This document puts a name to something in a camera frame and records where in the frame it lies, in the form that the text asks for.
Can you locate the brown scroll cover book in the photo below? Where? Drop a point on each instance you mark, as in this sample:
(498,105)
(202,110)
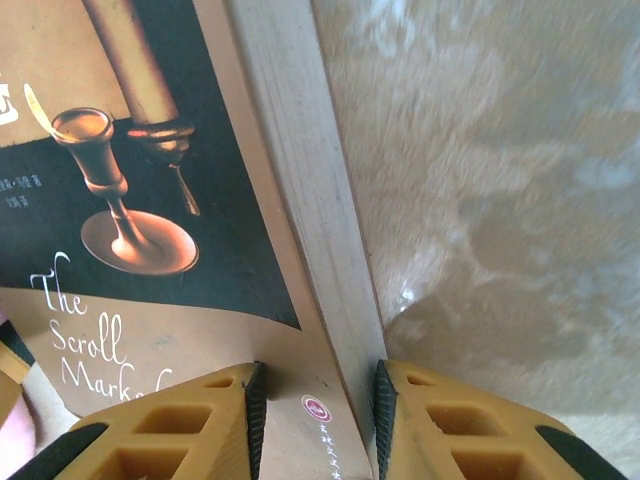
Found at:
(150,325)

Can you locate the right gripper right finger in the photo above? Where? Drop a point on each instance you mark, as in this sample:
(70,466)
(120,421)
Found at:
(475,440)

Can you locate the pink student backpack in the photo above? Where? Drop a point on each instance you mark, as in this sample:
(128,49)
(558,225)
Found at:
(20,430)

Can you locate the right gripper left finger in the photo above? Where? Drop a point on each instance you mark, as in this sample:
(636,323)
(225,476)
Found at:
(175,440)

